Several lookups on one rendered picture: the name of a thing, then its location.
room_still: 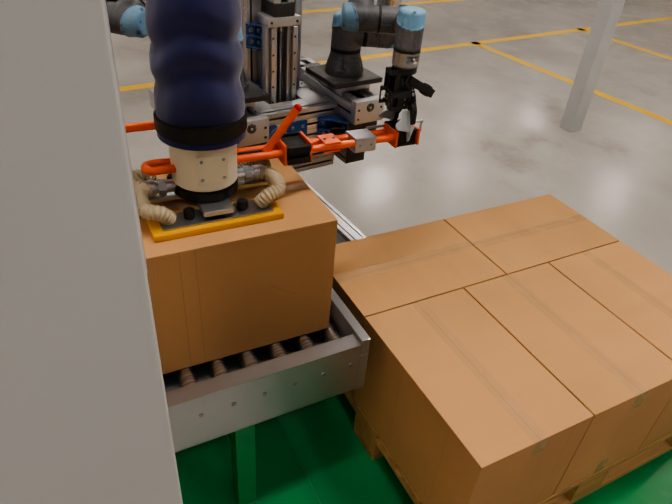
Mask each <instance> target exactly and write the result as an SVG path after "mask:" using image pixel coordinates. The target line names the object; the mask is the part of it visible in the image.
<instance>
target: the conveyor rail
mask: <svg viewBox="0 0 672 504"><path fill-rule="evenodd" d="M361 347H362V345H361V343H360V342H359V341H358V339H357V338H356V337H355V335H354V334H352V335H348V336H345V337H342V338H339V339H336V340H332V341H329V342H326V343H323V344H319V345H316V346H313V347H310V348H307V349H303V350H300V351H297V352H294V353H290V354H287V355H284V356H281V357H278V358H274V359H271V360H268V361H265V362H261V363H258V364H255V365H252V366H249V367H245V368H242V369H239V370H236V371H233V372H229V373H226V374H223V375H220V376H216V377H213V378H210V379H207V380H204V381H200V382H197V383H194V384H191V385H187V386H184V387H181V388H178V389H175V390H171V391H168V392H166V399H167V405H168V411H169V418H170V424H171V431H172V437H173V443H174V450H175V453H176V452H179V451H182V450H185V449H187V448H190V447H193V446H196V445H199V444H201V443H204V442H207V441H210V440H213V439H216V438H218V437H221V436H224V435H227V434H230V433H232V432H235V431H238V430H241V429H244V428H245V427H249V426H251V425H255V424H258V423H261V422H263V421H266V420H269V419H272V418H275V417H277V416H280V415H283V414H286V413H289V412H291V411H294V410H297V409H300V408H303V407H306V406H308V405H311V404H314V403H317V402H320V401H322V400H325V399H328V398H331V397H334V396H336V395H339V394H342V393H345V392H348V391H351V390H353V389H356V383H357V376H358V369H359V361H360V354H361Z"/></svg>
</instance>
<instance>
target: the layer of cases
mask: <svg viewBox="0 0 672 504"><path fill-rule="evenodd" d="M332 288H333V289H334V291H335V292H336V293H337V295H338V296H339V297H340V299H341V300H342V301H343V302H344V304H345V305H346V306H347V308H348V309H349V310H350V312H351V313H352V314H353V316H354V317H355V318H356V320H357V321H358V322H359V324H360V325H361V326H362V328H363V329H364V330H365V332H366V333H367V334H368V336H369V337H370V338H371V340H370V347H369V352H368V353H369V355H368V361H367V368H366V375H365V382H364V387H361V388H358V389H353V390H351V391H349V392H350V393H351V395H352V396H353V397H354V399H355V401H356V402H357V404H358V405H359V407H360V409H361V410H362V412H363V413H364V415H365V416H366V418H367V419H368V421H369V422H370V424H371V425H372V427H373V429H374V430H375V432H376V433H377V435H378V436H379V438H380V439H381V441H382V442H383V444H384V445H385V447H386V449H387V450H388V452H389V453H390V455H391V456H392V458H393V459H394V461H395V462H396V464H397V465H398V467H399V469H400V470H401V472H402V473H403V475H404V476H405V478H406V479H407V481H408V482H409V484H410V485H411V487H412V489H413V490H414V492H415V493H416V495H417V496H418V498H419V499H420V501H421V502H422V504H538V503H539V502H541V501H543V500H545V499H547V498H549V497H551V496H552V495H555V494H557V493H558V492H560V491H562V490H564V489H566V488H568V487H570V486H572V485H574V484H576V483H578V482H579V481H581V480H583V479H585V478H587V477H589V476H591V475H593V474H595V473H597V472H598V471H600V470H602V469H604V468H606V467H608V466H610V465H612V464H614V463H616V462H617V461H619V460H621V459H623V458H625V457H627V456H629V455H631V454H633V453H635V452H636V451H637V450H640V449H642V448H644V447H646V446H648V445H650V444H652V443H654V442H655V441H657V440H659V439H661V438H663V437H665V436H667V435H669V434H671V433H672V275H671V274H669V273H668V272H666V271H665V270H663V269H662V268H660V267H659V266H657V265H656V264H654V263H653V262H651V261H650V260H648V259H647V258H645V257H644V256H642V255H641V254H639V253H638V252H636V251H635V250H633V249H632V248H630V247H629V246H627V245H626V244H624V243H623V242H621V241H619V240H618V239H617V238H615V237H614V236H612V235H611V234H609V233H608V232H606V231H605V230H603V229H602V228H600V227H599V226H597V225H596V224H594V223H593V222H591V221H590V220H588V219H587V218H585V217H584V216H582V215H581V214H579V213H578V212H576V211H575V210H573V209H572V208H570V207H569V206H567V205H566V204H564V203H563V202H561V201H560V200H558V199H557V198H555V197H554V196H552V195H551V194H548V195H544V196H539V197H535V198H531V199H527V200H522V201H518V202H514V203H510V204H505V205H501V206H497V207H493V208H488V209H484V210H480V211H476V212H471V213H467V214H463V215H458V216H454V217H450V218H446V219H444V220H443V219H441V220H437V221H433V222H429V223H424V224H420V225H416V226H412V227H407V228H403V229H399V230H395V231H390V232H386V233H382V234H378V235H373V236H369V237H365V238H361V239H356V240H352V241H348V242H343V243H339V244H336V248H335V259H334V271H333V283H332Z"/></svg>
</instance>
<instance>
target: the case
mask: <svg viewBox="0 0 672 504"><path fill-rule="evenodd" d="M269 161H270V163H271V167H272V168H275V169H276V170H277V171H278V172H279V173H280V174H281V175H282V177H283V179H284V181H285V185H286V189H285V193H284V194H283V195H282V196H281V198H278V199H277V200H275V202H276V203H277V204H278V206H279V207H280V208H281V210H282V211H283V213H284V218H283V219H279V220H274V221H268V222H263V223H258V224H253V225H247V226H242V227H237V228H232V229H226V230H221V231H216V232H210V233H205V234H200V235H195V236H189V237H184V238H179V239H174V240H168V241H163V242H158V243H155V242H154V240H153V237H152V235H151V232H150V229H149V227H148V224H147V220H146V219H143V218H141V216H140V215H139V219H140V226H141V232H142V238H143V245H144V251H145V258H146V264H147V271H148V273H147V277H148V284H149V290H150V296H151V303H152V309H153V316H154V322H155V328H156V335H157V341H158V348H159V354H160V360H161V367H162V373H163V374H167V373H170V372H174V371H177V370H181V369H184V368H188V367H191V366H195V365H198V364H202V363H205V362H209V361H212V360H216V359H220V358H223V357H227V356H230V355H234V354H237V353H241V352H244V351H248V350H251V349H255V348H258V347H262V346H266V345H269V344H273V343H276V342H280V341H283V340H287V339H290V338H294V337H297V336H301V335H304V334H308V333H312V332H315V331H319V330H322V329H326V328H328V327H329V318H330V306H331V294H332V283H333V271H334V259H335V248H336V236H337V224H338V220H337V218H336V217H335V216H334V215H333V214H332V213H331V211H330V210H329V209H328V208H327V207H326V206H325V204H324V203H323V202H322V201H321V200H320V199H319V197H318V196H317V195H316V194H315V193H314V191H313V190H312V189H311V188H310V187H309V186H308V184H307V183H306V182H305V181H304V180H303V179H302V177H301V176H300V175H299V174H298V173H297V172H296V170H295V169H294V168H293V167H292V166H291V165H289V166H288V165H287V166H284V165H283V164H282V163H281V162H280V160H279V159H278V158H273V159H269ZM267 187H270V184H269V183H268V182H267V185H262V186H256V187H250V188H244V189H238V190H237V191H236V192H235V193H234V194H233V195H232V196H231V197H229V200H230V202H231V203H232V202H237V200H238V199H239V198H245V199H247V200H249V199H254V198H255V197H256V196H257V195H258V194H260V192H262V191H263V189H266V188H267ZM152 205H156V206H157V205H160V206H165V208H169V209H170V210H172V211H173V212H179V211H183V209H184V208H186V207H192V208H194V209H197V208H199V207H198V205H197V203H196V202H190V201H187V200H184V199H176V200H170V201H164V202H158V203H152Z"/></svg>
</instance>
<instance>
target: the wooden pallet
mask: <svg viewBox="0 0 672 504"><path fill-rule="evenodd" d="M344 394H345V396H346V398H347V399H348V401H349V402H350V404H351V405H352V407H353V409H354V410H355V412H356V415H355V422H354V428H353V430H354V431H355V433H356V435H357V436H358V438H359V439H360V441H361V443H362V444H363V446H364V447H365V449H366V451H367V452H368V454H369V456H370V457H371V459H372V460H374V459H377V458H379V457H381V456H384V457H385V459H386V460H387V462H388V463H389V465H390V467H391V468H392V470H393V471H394V473H395V474H396V476H397V478H398V479H399V481H400V482H401V484H402V485H403V487H404V489H405V490H406V492H407V493H408V495H409V496H410V498H411V499H412V501H413V503H414V504H422V502H421V501H420V499H419V498H418V496H417V495H416V493H415V492H414V490H413V489H412V487H411V485H410V484H409V482H408V481H407V479H406V478H405V476H404V475H403V473H402V472H401V470H400V469H399V467H398V465H397V464H396V462H395V461H394V459H393V458H392V456H391V455H390V453H389V452H388V450H387V449H386V447H385V445H384V444H383V442H382V441H381V439H380V438H379V436H378V435H377V433H376V432H375V430H374V429H373V427H372V425H371V424H370V422H369V421H368V419H367V418H366V416H365V415H364V413H363V412H362V410H361V409H360V407H359V405H358V404H357V402H356V401H355V399H354V397H353V396H352V395H351V393H350V392H349V391H348V392H345V393H344ZM671 449H672V433H671V434H669V435H667V436H665V437H663V438H661V439H659V440H657V441H655V442H654V443H652V444H650V445H648V446H646V447H644V448H642V449H640V450H637V451H636V452H635V453H633V454H631V455H629V456H627V457H625V458H623V459H621V460H619V461H617V462H616V463H614V464H612V465H610V466H608V467H606V468H604V469H602V470H600V471H598V472H597V473H595V474H593V475H591V476H589V477H587V478H585V479H583V480H581V481H579V482H578V483H576V484H574V485H572V486H570V487H568V488H566V489H564V490H562V491H560V492H558V493H557V494H555V495H552V496H551V497H549V498H547V499H545V500H543V501H541V502H539V503H538V504H572V503H574V502H575V501H577V500H579V499H581V498H583V497H585V496H587V495H588V494H590V493H592V492H594V491H596V490H598V489H599V488H601V487H603V486H605V485H607V484H609V483H610V482H612V481H614V480H616V479H618V478H620V477H621V476H623V475H625V474H627V473H629V472H631V471H633V470H634V469H636V468H638V467H640V466H642V465H644V464H645V463H647V462H649V461H651V460H653V459H655V458H656V457H658V456H660V455H662V454H664V453H666V452H667V451H669V450H671Z"/></svg>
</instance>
